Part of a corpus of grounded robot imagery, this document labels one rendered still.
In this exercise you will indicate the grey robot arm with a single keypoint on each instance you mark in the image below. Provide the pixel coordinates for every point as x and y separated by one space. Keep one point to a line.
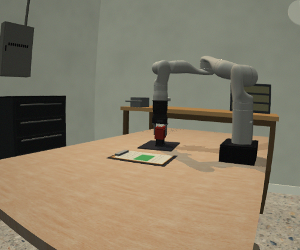
242 106

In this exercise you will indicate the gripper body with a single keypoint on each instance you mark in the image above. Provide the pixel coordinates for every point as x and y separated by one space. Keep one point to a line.
160 101

